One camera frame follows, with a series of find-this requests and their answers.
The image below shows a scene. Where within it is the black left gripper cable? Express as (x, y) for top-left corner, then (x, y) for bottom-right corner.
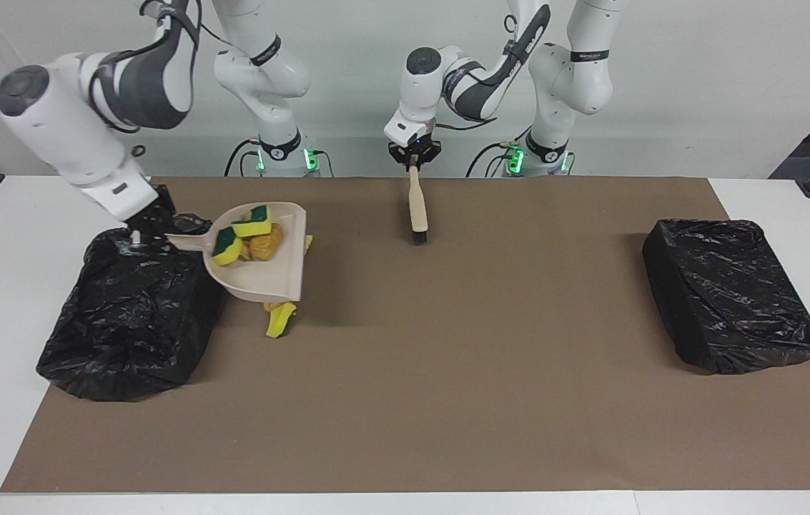
(430, 14), (520, 133)

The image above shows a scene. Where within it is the bin with crumpled black bag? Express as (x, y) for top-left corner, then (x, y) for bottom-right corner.
(36, 213), (232, 402)

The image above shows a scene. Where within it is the yellow sponge piece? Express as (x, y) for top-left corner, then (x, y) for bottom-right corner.
(232, 205), (274, 238)
(212, 227), (244, 267)

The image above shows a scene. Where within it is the black left arm base cable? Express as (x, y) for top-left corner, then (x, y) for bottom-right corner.
(465, 139), (520, 177)

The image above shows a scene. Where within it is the brown oval bread roll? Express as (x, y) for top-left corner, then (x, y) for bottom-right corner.
(251, 223), (286, 263)

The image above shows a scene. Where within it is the black arm base cable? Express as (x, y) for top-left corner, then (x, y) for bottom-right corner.
(224, 138), (262, 177)
(465, 139), (520, 177)

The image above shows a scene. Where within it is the beige plastic dustpan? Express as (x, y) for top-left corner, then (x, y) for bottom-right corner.
(131, 202), (307, 303)

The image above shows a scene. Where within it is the yellow sponge with green back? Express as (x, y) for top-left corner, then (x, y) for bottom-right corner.
(265, 302), (298, 339)

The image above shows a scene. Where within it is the black right arm base cable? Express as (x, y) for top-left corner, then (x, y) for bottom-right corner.
(224, 138), (262, 177)

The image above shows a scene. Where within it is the brown table mat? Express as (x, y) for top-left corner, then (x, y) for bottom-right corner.
(0, 177), (810, 494)

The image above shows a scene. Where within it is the white wall socket box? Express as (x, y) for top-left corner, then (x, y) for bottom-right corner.
(41, 137), (119, 172)

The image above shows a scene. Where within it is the bin with taut black bag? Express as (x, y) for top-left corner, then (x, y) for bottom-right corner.
(642, 219), (810, 375)

